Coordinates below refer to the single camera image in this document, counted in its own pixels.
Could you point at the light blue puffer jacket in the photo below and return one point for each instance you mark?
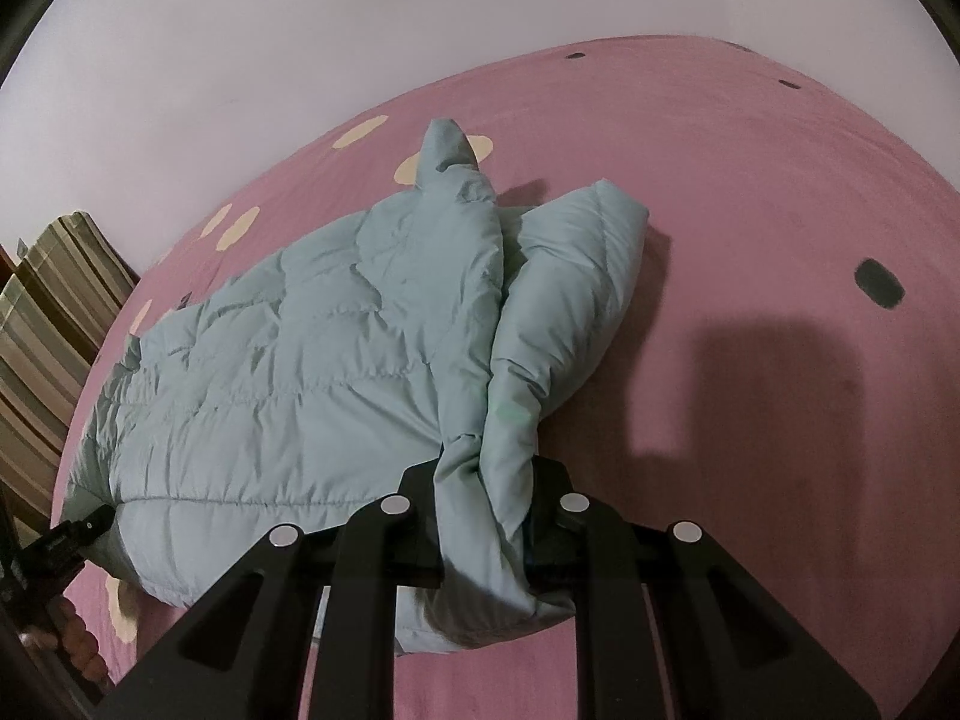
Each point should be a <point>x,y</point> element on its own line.
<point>437,326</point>

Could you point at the person's left hand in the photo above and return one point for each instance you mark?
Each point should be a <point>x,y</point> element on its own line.
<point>69,635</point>

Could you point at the pink polka dot bedsheet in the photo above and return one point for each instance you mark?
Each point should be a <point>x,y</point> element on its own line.
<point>788,373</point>

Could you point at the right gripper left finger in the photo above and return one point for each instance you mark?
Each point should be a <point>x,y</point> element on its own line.
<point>302,624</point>

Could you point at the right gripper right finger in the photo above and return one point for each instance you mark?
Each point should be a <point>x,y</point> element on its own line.
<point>668,623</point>

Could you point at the striped headboard cushion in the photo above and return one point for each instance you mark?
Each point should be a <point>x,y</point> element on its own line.
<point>57,307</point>

